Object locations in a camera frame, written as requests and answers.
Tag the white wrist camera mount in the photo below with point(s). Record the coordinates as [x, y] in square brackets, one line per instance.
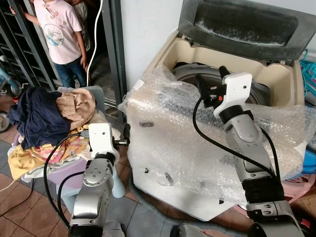
[236, 91]
[102, 136]

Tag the steel washer drum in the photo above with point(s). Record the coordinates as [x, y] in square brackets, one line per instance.
[185, 74]

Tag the dark grey metal door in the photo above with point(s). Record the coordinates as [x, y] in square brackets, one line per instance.
[113, 49]

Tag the teal clothes hangers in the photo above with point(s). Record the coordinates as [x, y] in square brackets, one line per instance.
[310, 74]

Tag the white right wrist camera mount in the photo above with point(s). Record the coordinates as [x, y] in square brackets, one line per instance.
[236, 91]

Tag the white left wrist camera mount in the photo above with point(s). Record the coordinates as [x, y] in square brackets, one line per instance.
[102, 136]

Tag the child tricycle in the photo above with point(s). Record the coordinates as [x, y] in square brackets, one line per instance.
[7, 84]

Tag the blue plastic bucket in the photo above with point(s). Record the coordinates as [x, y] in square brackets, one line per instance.
[308, 163]

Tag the pink plastic basin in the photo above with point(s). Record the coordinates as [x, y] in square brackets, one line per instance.
[301, 190]

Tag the navy blue garment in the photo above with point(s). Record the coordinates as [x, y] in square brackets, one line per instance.
[39, 118]

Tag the clear bubble wrap sheet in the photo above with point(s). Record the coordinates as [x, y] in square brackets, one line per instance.
[168, 133]

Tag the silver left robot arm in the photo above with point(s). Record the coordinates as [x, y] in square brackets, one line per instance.
[96, 190]

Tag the red and black toolbox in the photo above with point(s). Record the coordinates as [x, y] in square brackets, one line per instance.
[307, 224]

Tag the tan garment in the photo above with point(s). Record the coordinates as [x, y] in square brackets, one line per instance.
[79, 106]

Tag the child in pink shirt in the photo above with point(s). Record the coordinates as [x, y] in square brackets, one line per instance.
[59, 34]

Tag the pale blue plastic chair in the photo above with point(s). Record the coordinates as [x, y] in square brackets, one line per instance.
[117, 182]

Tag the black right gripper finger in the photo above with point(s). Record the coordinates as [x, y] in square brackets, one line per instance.
[202, 83]
[224, 71]

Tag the dark grey washer lid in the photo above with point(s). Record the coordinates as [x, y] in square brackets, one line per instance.
[247, 19]

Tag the yellow floral garment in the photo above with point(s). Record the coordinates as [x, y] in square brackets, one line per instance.
[34, 158]

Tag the beige top-load washing machine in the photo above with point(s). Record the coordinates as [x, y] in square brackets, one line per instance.
[284, 79]

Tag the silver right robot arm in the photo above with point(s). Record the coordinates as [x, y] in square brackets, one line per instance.
[249, 148]

